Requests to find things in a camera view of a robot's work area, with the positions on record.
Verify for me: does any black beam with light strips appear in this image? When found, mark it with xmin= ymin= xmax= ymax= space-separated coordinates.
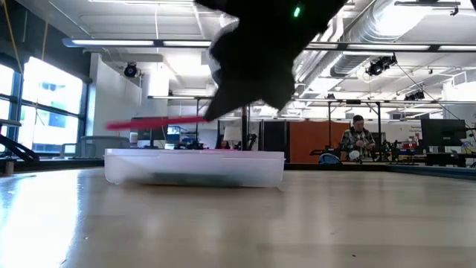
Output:
xmin=62 ymin=36 xmax=476 ymax=53

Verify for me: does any blue round bag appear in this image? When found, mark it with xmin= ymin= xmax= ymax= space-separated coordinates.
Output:
xmin=318 ymin=153 xmax=341 ymax=165

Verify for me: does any black aluminium table frame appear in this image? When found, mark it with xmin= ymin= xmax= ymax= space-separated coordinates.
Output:
xmin=0 ymin=118 xmax=476 ymax=182

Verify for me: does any orange partition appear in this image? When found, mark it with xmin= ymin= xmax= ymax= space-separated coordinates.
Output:
xmin=289 ymin=121 xmax=352 ymax=164

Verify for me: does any pink marker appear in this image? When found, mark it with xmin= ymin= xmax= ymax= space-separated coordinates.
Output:
xmin=106 ymin=115 xmax=209 ymax=131

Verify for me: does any person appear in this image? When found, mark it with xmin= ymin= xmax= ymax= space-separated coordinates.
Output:
xmin=340 ymin=114 xmax=376 ymax=164

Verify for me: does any clear plastic supply box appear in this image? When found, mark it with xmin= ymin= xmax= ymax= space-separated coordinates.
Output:
xmin=103 ymin=148 xmax=286 ymax=188

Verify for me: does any black ceiling spotlight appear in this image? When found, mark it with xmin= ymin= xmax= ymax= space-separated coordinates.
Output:
xmin=404 ymin=89 xmax=426 ymax=101
xmin=365 ymin=54 xmax=398 ymax=77
xmin=123 ymin=62 xmax=141 ymax=78

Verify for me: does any grey storage bin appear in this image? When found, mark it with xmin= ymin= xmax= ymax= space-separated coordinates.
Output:
xmin=80 ymin=135 xmax=130 ymax=160

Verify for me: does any black background workstation frame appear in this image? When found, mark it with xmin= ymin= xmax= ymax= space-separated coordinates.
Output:
xmin=147 ymin=95 xmax=384 ymax=152

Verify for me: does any black monitor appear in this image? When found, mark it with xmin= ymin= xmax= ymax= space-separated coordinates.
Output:
xmin=421 ymin=118 xmax=467 ymax=154
xmin=129 ymin=116 xmax=170 ymax=149

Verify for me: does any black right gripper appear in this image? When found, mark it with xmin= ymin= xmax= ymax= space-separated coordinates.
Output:
xmin=202 ymin=22 xmax=317 ymax=122

